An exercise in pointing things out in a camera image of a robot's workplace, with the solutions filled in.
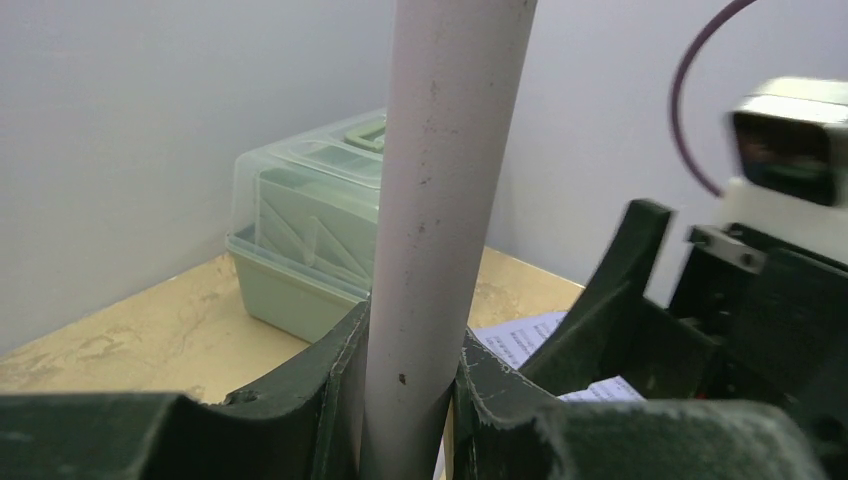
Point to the white sheet music pages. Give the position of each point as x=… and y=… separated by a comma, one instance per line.
x=514, y=342

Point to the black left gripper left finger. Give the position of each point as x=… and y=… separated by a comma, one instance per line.
x=302, y=420

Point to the translucent green storage box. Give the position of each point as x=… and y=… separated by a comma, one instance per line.
x=304, y=224

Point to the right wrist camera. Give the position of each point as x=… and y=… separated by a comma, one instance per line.
x=790, y=135

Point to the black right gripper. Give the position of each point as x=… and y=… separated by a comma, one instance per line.
x=753, y=317

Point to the lilac perforated music stand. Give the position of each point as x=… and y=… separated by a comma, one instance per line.
x=454, y=76

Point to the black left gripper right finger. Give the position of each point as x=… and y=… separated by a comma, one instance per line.
x=506, y=427

